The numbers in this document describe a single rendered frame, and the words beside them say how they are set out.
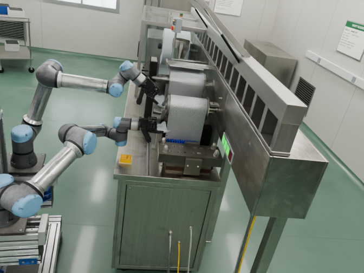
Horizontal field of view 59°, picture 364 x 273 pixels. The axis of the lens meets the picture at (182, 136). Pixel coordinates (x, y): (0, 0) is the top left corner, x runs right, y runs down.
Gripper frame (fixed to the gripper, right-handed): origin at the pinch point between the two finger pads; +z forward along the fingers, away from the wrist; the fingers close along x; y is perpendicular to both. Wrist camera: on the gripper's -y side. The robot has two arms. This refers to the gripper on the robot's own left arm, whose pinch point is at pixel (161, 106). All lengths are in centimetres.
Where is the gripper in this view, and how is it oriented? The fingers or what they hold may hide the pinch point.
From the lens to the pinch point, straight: 207.1
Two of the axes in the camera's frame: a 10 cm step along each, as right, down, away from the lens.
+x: -0.9, -4.7, 8.8
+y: 7.5, -6.1, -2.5
